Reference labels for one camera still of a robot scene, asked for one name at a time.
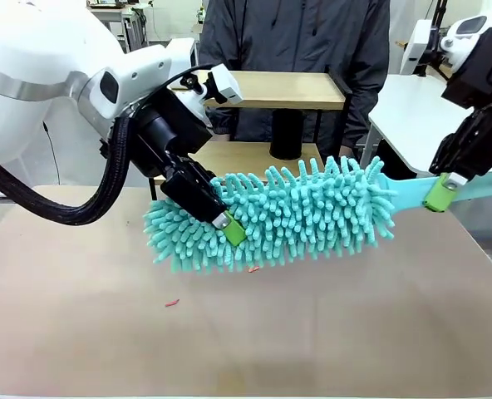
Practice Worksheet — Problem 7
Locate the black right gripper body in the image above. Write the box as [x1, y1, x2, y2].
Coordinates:
[440, 27, 492, 111]

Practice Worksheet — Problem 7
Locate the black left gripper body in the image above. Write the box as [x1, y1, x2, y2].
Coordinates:
[125, 86, 213, 185]

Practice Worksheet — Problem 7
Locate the teal microfiber duster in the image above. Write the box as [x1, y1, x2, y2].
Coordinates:
[142, 155, 492, 278]

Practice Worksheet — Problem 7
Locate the person's left forearm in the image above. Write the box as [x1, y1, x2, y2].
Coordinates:
[340, 70, 391, 161]

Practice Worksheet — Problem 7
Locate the person's right forearm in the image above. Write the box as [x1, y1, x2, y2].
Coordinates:
[204, 106, 239, 141]

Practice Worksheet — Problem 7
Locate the white side table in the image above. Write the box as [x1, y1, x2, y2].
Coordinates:
[367, 73, 480, 175]

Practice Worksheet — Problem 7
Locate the white machine housing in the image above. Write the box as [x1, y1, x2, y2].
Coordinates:
[400, 18, 439, 76]

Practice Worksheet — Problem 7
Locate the black cylindrical container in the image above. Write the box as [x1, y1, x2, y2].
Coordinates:
[268, 109, 305, 161]

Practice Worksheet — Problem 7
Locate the background white desk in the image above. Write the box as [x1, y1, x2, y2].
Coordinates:
[86, 0, 155, 47]

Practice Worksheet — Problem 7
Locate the person in dark jacket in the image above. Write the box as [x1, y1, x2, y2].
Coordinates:
[198, 0, 391, 167]

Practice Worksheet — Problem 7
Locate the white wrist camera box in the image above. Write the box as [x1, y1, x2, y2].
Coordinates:
[179, 63, 246, 126]

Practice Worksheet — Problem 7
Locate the black corrugated cable conduit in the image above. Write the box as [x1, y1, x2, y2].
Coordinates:
[0, 116, 137, 228]

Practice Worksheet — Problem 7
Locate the wooden shelf with black frame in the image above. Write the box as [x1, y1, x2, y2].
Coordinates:
[148, 69, 353, 200]

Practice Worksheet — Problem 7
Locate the thin black cable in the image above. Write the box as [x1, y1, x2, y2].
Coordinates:
[42, 120, 63, 187]

